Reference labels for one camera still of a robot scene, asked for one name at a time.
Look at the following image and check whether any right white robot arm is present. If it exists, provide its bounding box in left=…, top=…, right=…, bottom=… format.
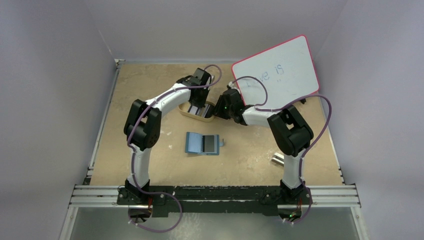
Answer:
left=213, top=88, right=314, bottom=204

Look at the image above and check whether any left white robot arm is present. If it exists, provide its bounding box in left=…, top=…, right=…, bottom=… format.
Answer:
left=123, top=68, right=214, bottom=205

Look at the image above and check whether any white black eraser block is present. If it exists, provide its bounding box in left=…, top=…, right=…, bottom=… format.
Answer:
left=271, top=152, right=285, bottom=166

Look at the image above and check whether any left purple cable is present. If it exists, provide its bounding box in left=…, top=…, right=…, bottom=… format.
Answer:
left=126, top=64, right=223, bottom=233

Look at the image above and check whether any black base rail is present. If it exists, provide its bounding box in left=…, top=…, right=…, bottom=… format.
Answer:
left=116, top=185, right=312, bottom=219

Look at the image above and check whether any blue card holder wallet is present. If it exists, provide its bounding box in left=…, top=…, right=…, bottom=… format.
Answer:
left=185, top=132, right=225, bottom=156

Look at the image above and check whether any grey striped credit card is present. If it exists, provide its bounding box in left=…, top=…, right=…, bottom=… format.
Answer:
left=202, top=135, right=218, bottom=154

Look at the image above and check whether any credit cards stack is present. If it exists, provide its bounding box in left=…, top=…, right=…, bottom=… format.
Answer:
left=187, top=103, right=213, bottom=119

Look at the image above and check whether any pink framed whiteboard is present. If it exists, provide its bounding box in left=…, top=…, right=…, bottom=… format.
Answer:
left=231, top=35, right=320, bottom=109

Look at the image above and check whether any tan oval tray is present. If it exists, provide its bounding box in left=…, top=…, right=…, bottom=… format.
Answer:
left=178, top=101, right=215, bottom=123

